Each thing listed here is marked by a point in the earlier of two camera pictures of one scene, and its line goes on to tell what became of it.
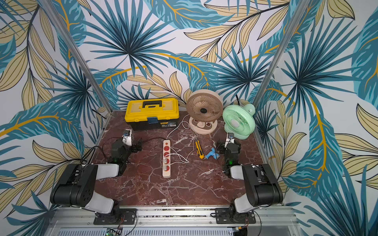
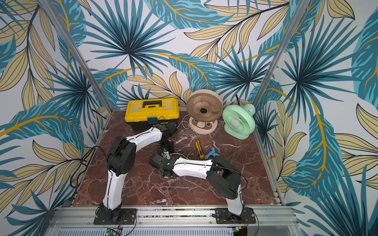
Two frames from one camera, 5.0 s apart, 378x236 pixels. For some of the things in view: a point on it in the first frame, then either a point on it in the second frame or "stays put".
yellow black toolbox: [148, 113] stays put
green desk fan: [239, 121] stays put
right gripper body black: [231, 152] to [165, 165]
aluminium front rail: [79, 221] stays put
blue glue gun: [215, 155] stays put
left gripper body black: [132, 148] to [167, 145]
